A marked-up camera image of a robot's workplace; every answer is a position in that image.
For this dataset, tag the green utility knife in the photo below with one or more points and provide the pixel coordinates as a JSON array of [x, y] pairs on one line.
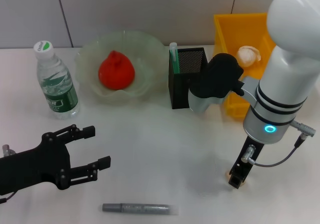
[[174, 58]]

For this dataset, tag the green glass fruit plate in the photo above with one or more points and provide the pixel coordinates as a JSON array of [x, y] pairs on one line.
[[150, 58]]

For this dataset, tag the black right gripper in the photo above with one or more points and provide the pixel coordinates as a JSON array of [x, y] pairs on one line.
[[246, 159]]

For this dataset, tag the black mesh pen holder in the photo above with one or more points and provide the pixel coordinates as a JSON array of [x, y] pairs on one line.
[[178, 93]]

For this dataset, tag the beige eraser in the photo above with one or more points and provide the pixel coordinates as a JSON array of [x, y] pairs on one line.
[[227, 175]]

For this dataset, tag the yellow plastic bin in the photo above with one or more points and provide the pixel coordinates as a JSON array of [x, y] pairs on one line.
[[240, 28]]

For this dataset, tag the clear green-label water bottle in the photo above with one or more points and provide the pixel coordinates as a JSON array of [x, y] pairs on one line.
[[57, 83]]

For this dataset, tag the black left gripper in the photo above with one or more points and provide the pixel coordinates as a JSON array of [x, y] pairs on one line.
[[32, 169]]

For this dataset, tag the silver marker pen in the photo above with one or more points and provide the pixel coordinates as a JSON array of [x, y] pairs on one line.
[[137, 208]]

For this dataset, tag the white paper ball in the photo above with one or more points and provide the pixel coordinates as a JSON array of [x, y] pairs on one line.
[[246, 56]]

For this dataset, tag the orange fruit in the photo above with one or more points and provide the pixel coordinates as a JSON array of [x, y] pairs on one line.
[[116, 71]]

